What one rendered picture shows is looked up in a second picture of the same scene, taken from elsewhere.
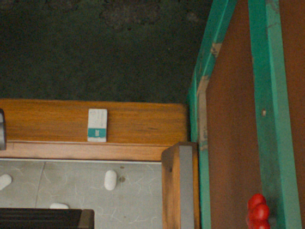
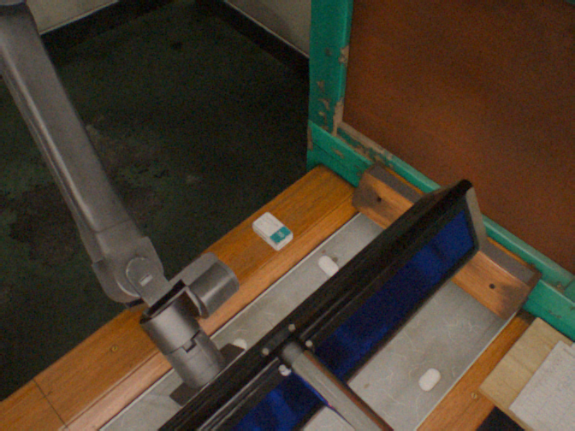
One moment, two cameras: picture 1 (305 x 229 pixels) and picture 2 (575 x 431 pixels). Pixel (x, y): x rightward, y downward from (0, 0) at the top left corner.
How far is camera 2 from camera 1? 0.42 m
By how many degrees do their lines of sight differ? 23
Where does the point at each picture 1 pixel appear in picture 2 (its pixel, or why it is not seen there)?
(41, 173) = (263, 315)
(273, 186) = not seen: outside the picture
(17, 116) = not seen: hidden behind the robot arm
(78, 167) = (287, 282)
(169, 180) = (387, 208)
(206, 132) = (377, 145)
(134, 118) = (294, 203)
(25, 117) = not seen: hidden behind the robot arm
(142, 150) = (327, 221)
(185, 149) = (376, 170)
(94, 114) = (262, 223)
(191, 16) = (190, 178)
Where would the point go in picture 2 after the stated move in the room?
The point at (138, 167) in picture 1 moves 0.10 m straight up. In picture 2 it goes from (335, 239) to (339, 203)
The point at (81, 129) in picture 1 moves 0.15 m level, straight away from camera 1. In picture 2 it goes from (261, 247) to (189, 209)
